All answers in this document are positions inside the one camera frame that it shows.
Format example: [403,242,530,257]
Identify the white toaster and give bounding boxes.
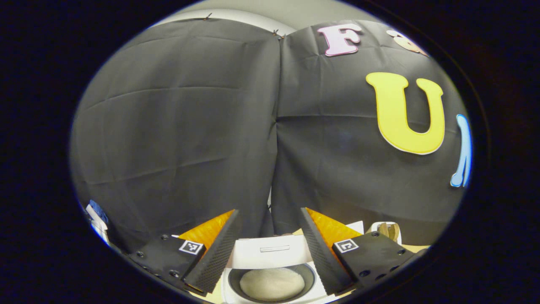
[365,222,402,245]

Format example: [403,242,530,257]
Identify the blue and white object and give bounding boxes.
[86,200,111,245]

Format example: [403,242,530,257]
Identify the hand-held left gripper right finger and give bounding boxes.
[300,207,416,296]

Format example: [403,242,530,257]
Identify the white rice cooker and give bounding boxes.
[221,234,338,304]

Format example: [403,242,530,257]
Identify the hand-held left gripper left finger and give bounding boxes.
[129,210,242,295]

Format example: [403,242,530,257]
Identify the brown bread slices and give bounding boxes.
[378,223,400,242]

